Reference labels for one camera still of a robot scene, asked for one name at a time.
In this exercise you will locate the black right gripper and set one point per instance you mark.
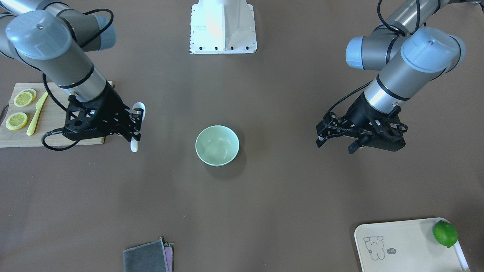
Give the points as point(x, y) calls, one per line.
point(112, 102)

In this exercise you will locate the yellow plastic knife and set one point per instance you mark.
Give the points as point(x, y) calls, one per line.
point(38, 108)

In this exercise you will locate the green lime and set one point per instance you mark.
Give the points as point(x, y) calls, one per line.
point(445, 233)

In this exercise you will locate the cream serving tray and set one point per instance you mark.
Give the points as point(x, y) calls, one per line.
point(406, 246)

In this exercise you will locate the light green bowl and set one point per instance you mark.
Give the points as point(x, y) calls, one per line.
point(217, 145)

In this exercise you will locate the grey folded cloth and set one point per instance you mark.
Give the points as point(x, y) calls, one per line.
point(155, 256)

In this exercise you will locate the lemon slice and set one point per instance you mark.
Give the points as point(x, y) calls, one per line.
point(16, 121)
point(23, 99)
point(31, 91)

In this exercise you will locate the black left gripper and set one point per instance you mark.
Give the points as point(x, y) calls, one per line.
point(358, 110)

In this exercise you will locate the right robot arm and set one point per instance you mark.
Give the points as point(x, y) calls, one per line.
point(54, 38)

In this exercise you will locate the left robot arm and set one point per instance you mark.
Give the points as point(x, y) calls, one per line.
point(407, 55)

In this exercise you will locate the bamboo cutting board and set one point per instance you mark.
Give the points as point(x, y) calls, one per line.
point(51, 117)

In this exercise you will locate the white ceramic spoon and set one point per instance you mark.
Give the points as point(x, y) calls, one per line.
point(134, 142)

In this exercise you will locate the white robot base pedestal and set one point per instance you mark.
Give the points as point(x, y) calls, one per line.
point(222, 27)

